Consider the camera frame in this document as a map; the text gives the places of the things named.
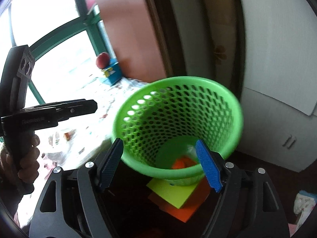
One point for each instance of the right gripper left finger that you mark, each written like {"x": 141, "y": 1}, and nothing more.
{"x": 110, "y": 163}

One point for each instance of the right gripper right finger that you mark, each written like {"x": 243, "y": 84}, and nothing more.
{"x": 211, "y": 163}

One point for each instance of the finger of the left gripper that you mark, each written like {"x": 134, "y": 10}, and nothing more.
{"x": 57, "y": 104}
{"x": 65, "y": 112}

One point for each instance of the orange snack wrapper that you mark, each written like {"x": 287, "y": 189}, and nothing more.
{"x": 183, "y": 162}

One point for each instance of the green perforated trash basket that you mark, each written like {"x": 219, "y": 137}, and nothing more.
{"x": 163, "y": 121}

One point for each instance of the person left hand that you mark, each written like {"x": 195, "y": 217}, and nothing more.
{"x": 28, "y": 172}

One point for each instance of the cartoon print bed sheet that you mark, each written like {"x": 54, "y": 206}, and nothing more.
{"x": 77, "y": 139}

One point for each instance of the yellow sticky paper sheet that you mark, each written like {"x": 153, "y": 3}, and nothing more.
{"x": 173, "y": 194}

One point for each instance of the blue yellow tissue box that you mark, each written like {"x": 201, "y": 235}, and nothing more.
{"x": 112, "y": 74}

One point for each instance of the red apple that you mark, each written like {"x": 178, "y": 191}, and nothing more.
{"x": 102, "y": 60}

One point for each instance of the patterned cloth on floor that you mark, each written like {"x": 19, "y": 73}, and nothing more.
{"x": 303, "y": 205}

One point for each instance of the brown wooden cabinet panel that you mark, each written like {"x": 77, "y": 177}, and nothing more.
{"x": 132, "y": 36}

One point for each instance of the green window frame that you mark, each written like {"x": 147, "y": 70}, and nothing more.
{"x": 65, "y": 39}

